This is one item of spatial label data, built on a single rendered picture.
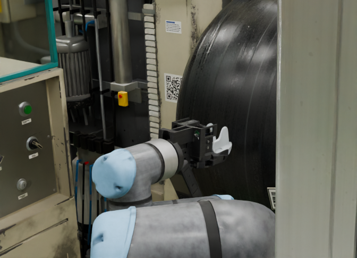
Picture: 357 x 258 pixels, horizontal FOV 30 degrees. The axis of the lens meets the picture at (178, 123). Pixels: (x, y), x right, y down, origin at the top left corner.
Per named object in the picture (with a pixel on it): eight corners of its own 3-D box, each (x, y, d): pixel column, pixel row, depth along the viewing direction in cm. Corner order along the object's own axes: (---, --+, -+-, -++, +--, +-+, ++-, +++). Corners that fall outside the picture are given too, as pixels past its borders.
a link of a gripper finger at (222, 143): (243, 123, 135) (217, 132, 128) (241, 151, 137) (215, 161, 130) (230, 121, 137) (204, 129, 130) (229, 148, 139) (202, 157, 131)
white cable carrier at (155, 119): (152, 174, 187) (143, 3, 171) (163, 168, 190) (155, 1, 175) (164, 178, 184) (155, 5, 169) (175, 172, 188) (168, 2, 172)
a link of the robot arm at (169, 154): (164, 188, 117) (129, 177, 122) (180, 182, 121) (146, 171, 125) (166, 147, 115) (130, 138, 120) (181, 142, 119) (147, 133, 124)
